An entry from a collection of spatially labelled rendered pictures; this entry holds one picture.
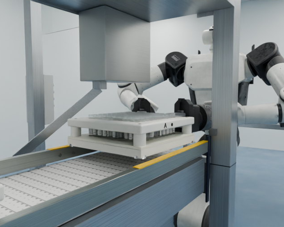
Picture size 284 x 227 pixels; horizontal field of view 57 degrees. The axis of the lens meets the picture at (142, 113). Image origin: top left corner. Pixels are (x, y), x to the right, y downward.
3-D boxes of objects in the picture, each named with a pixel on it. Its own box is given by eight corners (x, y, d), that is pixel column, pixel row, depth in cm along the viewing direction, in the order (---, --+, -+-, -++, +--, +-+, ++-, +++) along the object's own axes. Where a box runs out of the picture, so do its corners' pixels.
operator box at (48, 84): (36, 121, 151) (34, 75, 148) (55, 123, 141) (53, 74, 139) (26, 122, 146) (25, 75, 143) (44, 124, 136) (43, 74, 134)
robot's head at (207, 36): (207, 50, 125) (207, 31, 125) (228, 48, 120) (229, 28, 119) (201, 48, 120) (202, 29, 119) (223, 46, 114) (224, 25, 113)
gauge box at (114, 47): (126, 83, 95) (125, 27, 93) (150, 82, 89) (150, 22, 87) (79, 81, 77) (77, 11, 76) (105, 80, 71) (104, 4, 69)
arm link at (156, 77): (113, 78, 132) (153, 60, 134) (122, 99, 139) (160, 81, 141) (118, 86, 122) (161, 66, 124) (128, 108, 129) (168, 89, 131)
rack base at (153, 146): (140, 158, 54) (140, 147, 54) (67, 145, 69) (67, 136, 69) (194, 141, 74) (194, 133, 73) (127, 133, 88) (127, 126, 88)
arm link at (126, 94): (124, 99, 112) (110, 86, 129) (132, 118, 118) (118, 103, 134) (145, 88, 115) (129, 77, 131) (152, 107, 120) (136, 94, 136)
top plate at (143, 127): (141, 134, 54) (141, 124, 54) (66, 126, 69) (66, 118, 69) (194, 124, 73) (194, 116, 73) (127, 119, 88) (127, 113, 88)
